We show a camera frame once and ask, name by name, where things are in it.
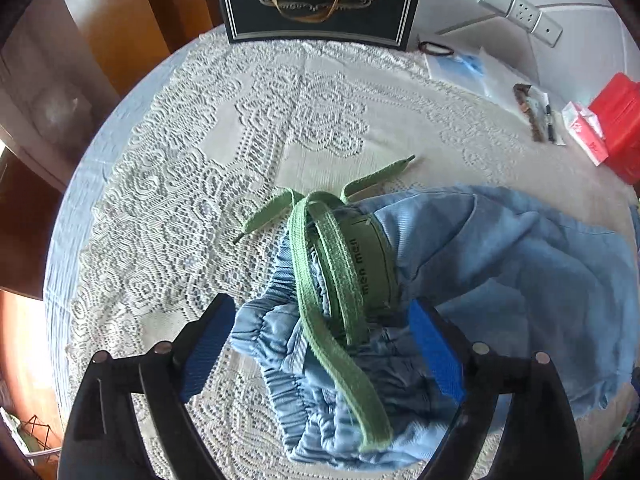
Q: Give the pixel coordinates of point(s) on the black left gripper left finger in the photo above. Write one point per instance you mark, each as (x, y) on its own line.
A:
(103, 440)

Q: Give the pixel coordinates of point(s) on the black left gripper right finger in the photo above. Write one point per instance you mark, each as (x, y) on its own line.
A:
(539, 436)

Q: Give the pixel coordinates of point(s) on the light blue drawstring pants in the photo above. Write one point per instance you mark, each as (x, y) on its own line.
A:
(331, 332)

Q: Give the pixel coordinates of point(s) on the blue quilted under cloth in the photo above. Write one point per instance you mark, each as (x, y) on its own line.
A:
(73, 223)

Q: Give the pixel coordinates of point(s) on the white lace tablecloth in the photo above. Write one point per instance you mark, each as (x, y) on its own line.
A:
(236, 123)

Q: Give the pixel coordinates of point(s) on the red white tissue pack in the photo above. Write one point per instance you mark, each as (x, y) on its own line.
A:
(584, 128)

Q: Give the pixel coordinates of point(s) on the red plastic bear case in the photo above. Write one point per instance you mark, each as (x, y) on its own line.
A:
(617, 107)

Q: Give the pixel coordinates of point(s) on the black gift bag gold ribbon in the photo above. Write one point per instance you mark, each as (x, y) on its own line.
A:
(320, 0)

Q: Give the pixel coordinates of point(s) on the white wall power strip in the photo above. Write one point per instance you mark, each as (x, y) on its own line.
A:
(528, 17)

